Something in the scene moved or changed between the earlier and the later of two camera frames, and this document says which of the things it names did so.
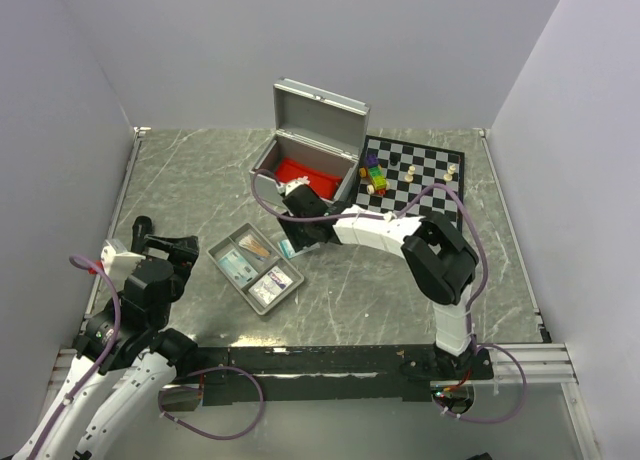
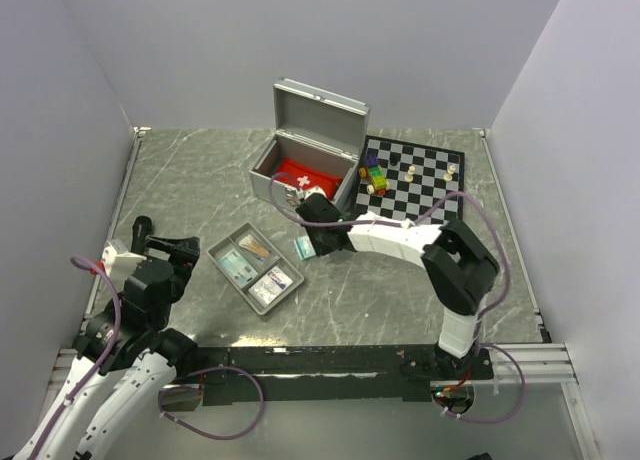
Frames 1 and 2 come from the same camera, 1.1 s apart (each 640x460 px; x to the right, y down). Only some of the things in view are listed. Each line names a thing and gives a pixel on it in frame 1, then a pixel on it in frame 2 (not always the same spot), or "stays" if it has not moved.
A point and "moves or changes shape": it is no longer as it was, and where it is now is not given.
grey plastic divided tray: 256,268 stays
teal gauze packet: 287,248 moves or changes shape
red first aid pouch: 325,185 stays
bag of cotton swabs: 253,246 stays
